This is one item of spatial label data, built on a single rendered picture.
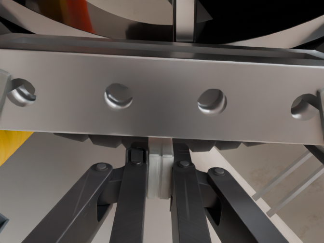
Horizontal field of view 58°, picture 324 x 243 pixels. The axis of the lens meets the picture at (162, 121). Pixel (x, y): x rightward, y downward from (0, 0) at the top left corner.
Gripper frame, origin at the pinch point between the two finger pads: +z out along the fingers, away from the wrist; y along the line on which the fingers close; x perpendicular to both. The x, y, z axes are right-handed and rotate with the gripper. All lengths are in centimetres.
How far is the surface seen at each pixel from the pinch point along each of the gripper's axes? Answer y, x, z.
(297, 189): 201, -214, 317
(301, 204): 243, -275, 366
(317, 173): 225, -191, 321
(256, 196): 145, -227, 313
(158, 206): 5, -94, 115
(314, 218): 272, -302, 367
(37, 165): -42, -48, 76
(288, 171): 184, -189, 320
